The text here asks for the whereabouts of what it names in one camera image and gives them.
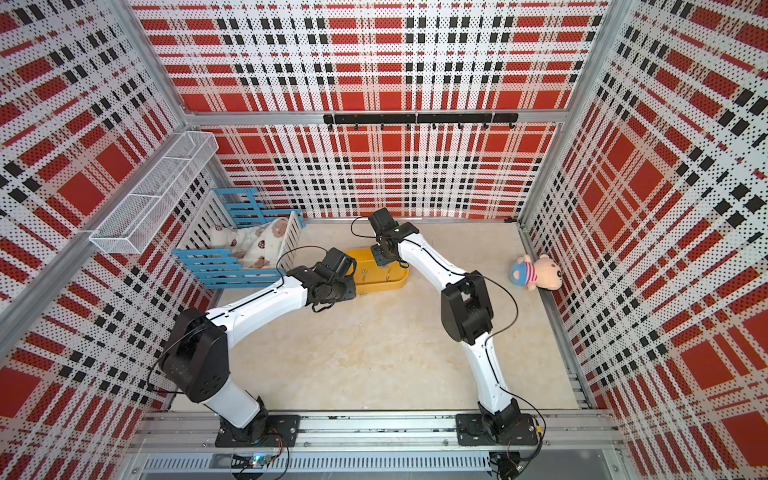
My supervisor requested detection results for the pink plush pig toy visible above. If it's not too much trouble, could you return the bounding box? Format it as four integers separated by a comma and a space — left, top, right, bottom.
509, 254, 563, 291

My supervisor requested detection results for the white plush toy in crate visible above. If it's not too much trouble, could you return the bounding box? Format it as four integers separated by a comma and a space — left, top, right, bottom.
208, 217, 289, 270

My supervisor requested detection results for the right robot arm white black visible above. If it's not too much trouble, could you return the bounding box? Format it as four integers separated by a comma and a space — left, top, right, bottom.
368, 208, 542, 446

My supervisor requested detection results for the blue white slatted crate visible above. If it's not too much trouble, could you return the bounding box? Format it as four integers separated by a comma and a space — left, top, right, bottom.
173, 188, 305, 290

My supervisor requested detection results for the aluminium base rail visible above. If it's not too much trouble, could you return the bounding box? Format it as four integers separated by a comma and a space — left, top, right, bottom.
120, 410, 632, 479

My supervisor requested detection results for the yellow plastic storage box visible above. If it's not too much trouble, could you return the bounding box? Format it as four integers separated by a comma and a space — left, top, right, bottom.
346, 247, 409, 296

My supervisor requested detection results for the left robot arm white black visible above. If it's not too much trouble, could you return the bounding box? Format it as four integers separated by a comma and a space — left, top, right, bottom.
157, 248, 357, 448

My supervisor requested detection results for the black hook rail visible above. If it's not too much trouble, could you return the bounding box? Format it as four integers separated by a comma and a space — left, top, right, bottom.
323, 112, 520, 128

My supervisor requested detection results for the green circuit board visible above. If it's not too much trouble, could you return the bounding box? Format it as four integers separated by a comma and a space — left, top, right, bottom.
230, 453, 273, 470

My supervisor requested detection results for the white wire mesh basket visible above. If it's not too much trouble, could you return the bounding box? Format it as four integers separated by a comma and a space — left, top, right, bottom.
89, 131, 218, 254

